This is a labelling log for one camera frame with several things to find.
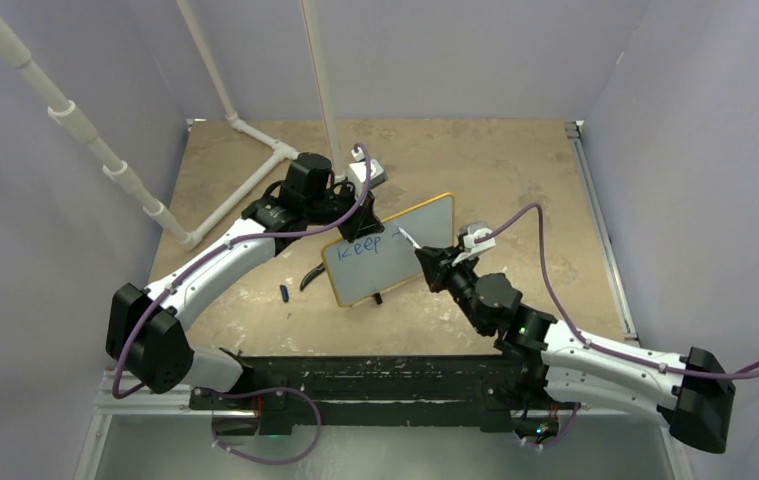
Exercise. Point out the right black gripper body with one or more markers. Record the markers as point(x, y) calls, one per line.
point(460, 280)

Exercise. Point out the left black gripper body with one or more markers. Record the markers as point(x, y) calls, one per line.
point(335, 207)

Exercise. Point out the white marker pen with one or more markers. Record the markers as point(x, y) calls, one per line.
point(409, 238)

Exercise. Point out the yellow framed whiteboard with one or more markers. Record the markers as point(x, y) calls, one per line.
point(379, 261)

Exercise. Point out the blue marker cap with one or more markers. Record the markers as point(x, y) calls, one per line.
point(284, 293)

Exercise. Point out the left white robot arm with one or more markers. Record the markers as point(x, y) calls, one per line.
point(148, 326)

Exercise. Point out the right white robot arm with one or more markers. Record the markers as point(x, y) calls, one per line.
point(689, 393)

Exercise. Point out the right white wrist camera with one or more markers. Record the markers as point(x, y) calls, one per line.
point(474, 239)

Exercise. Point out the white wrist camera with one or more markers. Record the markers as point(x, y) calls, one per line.
point(474, 239)
point(358, 173)

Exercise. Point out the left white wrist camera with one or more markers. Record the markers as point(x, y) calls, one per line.
point(358, 173)

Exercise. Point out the black handled pliers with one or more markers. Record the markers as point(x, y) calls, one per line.
point(311, 276)

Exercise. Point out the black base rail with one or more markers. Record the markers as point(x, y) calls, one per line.
point(479, 391)

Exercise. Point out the right aluminium side rail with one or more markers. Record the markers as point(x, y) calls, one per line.
point(573, 133)

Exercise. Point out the white pvc pipe frame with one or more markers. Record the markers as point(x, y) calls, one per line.
point(90, 137)

